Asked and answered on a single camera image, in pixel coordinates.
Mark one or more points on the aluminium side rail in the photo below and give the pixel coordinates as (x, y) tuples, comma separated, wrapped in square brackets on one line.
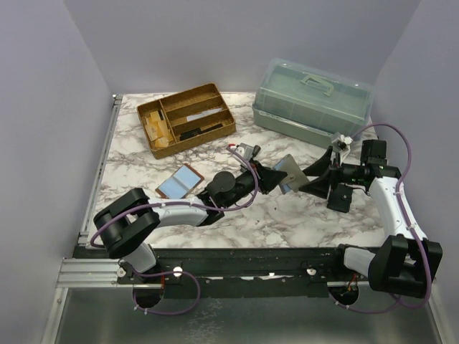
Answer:
[(85, 227)]

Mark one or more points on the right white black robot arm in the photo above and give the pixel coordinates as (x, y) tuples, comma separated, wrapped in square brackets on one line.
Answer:
[(407, 261)]

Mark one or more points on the green clear-lid storage box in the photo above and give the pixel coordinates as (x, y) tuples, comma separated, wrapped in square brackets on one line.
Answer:
[(309, 104)]

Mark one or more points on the black T-shaped tool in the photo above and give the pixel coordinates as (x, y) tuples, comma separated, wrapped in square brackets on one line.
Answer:
[(256, 150)]

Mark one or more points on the brown woven organizer tray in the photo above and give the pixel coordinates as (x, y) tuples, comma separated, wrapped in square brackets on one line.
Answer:
[(184, 120)]

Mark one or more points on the black item in tray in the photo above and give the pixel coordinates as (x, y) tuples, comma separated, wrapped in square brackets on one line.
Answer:
[(198, 131)]

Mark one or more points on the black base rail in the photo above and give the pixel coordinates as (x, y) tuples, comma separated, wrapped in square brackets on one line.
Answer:
[(183, 274)]

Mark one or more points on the brown blue open card holder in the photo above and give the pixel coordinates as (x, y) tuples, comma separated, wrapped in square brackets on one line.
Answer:
[(180, 184)]

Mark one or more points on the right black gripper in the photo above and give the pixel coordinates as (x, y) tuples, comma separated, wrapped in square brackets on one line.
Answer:
[(319, 187)]

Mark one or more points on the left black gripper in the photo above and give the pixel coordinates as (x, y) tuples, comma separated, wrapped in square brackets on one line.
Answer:
[(267, 178)]

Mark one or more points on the white card in tray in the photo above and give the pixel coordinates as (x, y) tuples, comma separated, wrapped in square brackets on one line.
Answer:
[(203, 114)]

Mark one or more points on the yellow packets in tray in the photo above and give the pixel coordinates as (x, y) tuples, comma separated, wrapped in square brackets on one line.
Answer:
[(157, 130)]

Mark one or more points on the grey card holder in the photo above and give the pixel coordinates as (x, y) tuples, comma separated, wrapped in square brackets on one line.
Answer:
[(295, 176)]

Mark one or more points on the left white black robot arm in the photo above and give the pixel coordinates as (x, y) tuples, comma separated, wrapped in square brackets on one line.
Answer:
[(125, 225)]

